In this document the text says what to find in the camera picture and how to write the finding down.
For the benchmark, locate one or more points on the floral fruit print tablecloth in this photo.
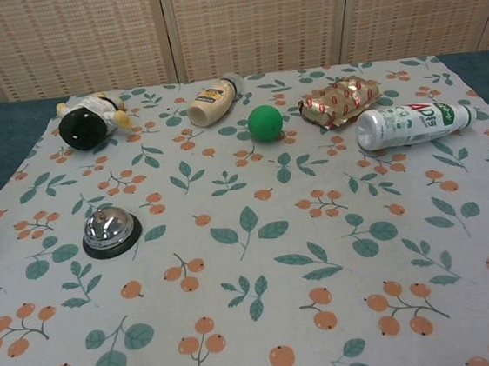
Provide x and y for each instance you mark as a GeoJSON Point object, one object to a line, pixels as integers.
{"type": "Point", "coordinates": [252, 252]}

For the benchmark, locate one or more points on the black and white plush toy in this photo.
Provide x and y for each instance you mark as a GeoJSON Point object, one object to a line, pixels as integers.
{"type": "Point", "coordinates": [83, 123]}

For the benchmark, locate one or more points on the gold red foil snack packet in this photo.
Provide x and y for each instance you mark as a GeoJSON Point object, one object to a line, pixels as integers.
{"type": "Point", "coordinates": [339, 100]}

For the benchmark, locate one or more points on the green rubber ball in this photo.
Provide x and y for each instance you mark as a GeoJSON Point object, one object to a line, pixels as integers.
{"type": "Point", "coordinates": [265, 122]}

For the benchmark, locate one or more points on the silver call bell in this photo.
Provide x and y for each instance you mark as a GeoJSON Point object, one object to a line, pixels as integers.
{"type": "Point", "coordinates": [108, 230]}

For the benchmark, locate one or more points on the cream plastic sauce bottle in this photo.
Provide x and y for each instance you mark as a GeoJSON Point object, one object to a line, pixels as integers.
{"type": "Point", "coordinates": [211, 101]}

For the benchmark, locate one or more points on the woven bamboo folding screen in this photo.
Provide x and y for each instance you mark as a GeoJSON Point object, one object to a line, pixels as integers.
{"type": "Point", "coordinates": [228, 25]}

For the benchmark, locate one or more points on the white green drink bottle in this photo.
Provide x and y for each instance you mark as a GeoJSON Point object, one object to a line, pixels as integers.
{"type": "Point", "coordinates": [409, 124]}

